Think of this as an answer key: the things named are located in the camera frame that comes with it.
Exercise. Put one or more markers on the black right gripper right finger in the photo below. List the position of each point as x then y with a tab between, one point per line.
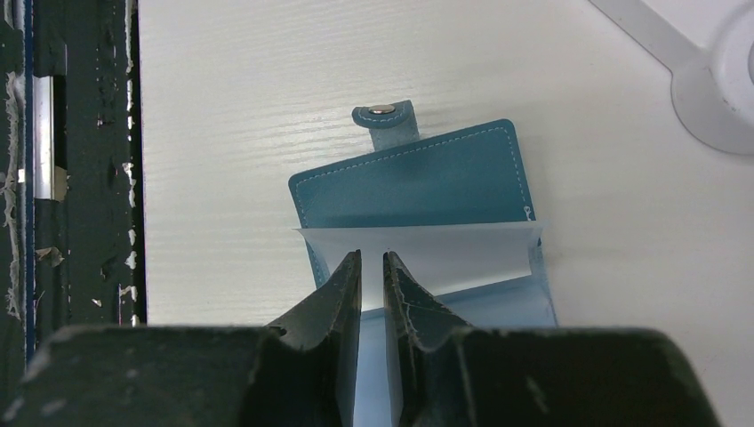
426	345

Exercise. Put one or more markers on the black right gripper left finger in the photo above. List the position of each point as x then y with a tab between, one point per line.
304	367

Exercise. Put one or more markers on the white clothes rack stand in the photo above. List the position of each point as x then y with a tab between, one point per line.
708	48

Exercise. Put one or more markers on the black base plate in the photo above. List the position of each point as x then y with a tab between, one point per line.
72	215

